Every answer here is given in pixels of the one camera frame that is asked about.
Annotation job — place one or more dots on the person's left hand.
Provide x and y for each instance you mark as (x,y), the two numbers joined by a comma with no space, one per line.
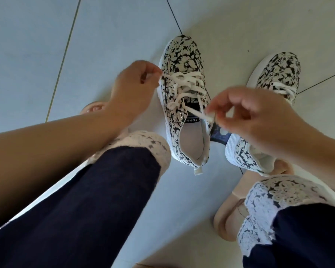
(134,92)

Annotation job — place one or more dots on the person's right hand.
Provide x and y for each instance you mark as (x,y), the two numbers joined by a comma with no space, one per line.
(262,117)

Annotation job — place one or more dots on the bright white shoelace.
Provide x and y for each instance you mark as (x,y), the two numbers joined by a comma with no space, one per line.
(284,87)
(187,86)

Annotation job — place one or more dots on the floral sneaker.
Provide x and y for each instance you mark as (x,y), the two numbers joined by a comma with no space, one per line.
(284,66)
(184,53)

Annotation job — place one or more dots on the person's left forearm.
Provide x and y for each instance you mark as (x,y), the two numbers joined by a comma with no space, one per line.
(42,167)

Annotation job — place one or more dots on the person's right leg navy trousers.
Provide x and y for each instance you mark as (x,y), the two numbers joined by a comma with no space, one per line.
(298,234)

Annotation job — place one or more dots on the person's leg navy trousers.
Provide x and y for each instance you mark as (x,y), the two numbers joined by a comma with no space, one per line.
(78,217)
(298,234)

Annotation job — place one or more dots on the person's left leg navy trousers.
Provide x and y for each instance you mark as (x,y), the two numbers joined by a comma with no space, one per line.
(78,217)

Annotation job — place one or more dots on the pink slipper with white charms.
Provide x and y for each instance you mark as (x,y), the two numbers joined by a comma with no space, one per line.
(93,107)

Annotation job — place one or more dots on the pink slipper with green charm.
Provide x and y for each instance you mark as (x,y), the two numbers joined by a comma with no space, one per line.
(226,220)

